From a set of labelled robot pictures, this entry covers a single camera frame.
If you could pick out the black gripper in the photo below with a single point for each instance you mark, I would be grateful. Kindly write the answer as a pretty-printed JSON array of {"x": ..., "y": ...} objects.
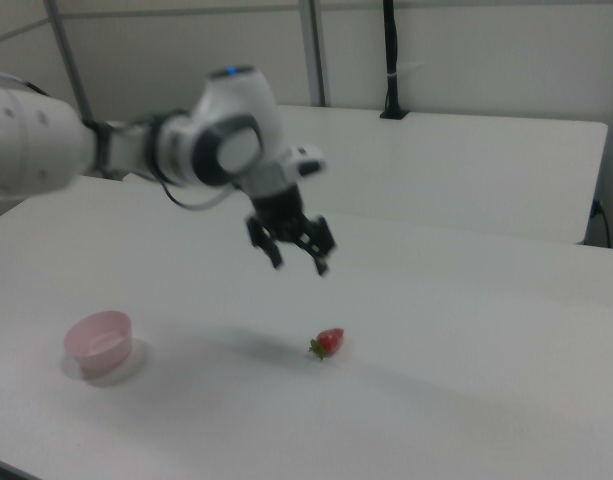
[{"x": 281, "y": 210}]

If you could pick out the red strawberry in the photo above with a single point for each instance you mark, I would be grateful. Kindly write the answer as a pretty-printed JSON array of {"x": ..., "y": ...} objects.
[{"x": 331, "y": 340}]

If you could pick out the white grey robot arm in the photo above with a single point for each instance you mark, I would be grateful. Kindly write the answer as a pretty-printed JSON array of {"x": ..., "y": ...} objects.
[{"x": 226, "y": 120}]

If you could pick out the pink plastic bowl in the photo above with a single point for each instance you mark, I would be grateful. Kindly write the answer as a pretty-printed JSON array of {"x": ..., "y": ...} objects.
[{"x": 101, "y": 357}]

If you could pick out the grey partition post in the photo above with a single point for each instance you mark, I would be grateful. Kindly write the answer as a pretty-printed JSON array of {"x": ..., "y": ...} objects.
[
  {"x": 71, "y": 60},
  {"x": 316, "y": 50}
]

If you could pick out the black camera stand pole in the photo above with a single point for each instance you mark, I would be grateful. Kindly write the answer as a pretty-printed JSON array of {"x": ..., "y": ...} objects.
[{"x": 392, "y": 65}]

